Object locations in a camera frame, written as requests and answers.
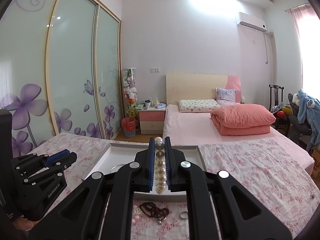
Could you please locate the silver bangle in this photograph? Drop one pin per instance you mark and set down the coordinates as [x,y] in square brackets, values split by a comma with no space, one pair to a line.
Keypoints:
[116,168]

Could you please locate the sliding floral wardrobe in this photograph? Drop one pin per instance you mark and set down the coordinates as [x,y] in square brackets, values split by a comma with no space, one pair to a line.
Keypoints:
[60,70]

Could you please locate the white wall socket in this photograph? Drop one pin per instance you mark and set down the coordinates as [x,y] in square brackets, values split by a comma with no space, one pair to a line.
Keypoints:
[155,70]

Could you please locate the pink bed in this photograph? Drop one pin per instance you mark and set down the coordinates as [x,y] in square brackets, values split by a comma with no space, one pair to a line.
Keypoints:
[198,129]

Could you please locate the dark wooden chair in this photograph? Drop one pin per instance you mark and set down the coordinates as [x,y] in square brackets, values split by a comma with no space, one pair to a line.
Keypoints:
[282,122]

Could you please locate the white air conditioner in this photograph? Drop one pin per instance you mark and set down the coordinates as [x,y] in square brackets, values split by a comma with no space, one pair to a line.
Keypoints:
[252,22]

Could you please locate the blue plush clothing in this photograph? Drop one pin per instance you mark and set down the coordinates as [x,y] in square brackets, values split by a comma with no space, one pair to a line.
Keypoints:
[309,110]

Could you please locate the red waste bin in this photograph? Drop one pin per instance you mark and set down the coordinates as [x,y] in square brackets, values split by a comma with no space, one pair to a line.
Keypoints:
[129,126]

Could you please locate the pink curtain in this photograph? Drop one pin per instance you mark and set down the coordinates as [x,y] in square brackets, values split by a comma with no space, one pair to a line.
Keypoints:
[306,23]

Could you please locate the grey shallow cardboard tray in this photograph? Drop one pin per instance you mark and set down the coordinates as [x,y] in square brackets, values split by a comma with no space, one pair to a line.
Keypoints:
[118,152]

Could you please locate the pink beige nightstand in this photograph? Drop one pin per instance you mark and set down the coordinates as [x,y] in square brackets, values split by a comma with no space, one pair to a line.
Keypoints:
[151,121]

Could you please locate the purple patterned pillow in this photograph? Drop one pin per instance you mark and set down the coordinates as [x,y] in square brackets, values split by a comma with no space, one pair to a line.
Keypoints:
[225,96]

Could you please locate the left hand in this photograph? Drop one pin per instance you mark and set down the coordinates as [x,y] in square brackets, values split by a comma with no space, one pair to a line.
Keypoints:
[23,224]

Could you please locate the floral pink bedspread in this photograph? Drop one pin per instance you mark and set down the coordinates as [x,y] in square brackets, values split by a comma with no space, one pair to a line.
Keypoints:
[262,166]

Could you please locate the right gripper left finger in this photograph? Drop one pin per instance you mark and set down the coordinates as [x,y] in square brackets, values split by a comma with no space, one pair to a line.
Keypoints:
[101,206]

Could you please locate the folded salmon duvet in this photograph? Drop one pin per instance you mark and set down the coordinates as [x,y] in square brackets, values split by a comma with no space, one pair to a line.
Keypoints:
[242,119]

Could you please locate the plush toy display tube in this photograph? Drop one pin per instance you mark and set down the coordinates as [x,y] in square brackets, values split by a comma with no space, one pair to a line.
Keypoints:
[128,81]

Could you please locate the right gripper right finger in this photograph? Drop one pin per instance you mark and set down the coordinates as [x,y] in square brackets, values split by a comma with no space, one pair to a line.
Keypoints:
[219,207]

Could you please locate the beige pink headboard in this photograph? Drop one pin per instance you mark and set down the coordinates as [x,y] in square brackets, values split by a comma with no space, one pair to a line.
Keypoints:
[181,86]

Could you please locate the floral white pillow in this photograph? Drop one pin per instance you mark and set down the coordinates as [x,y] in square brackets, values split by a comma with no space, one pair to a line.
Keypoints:
[197,106]

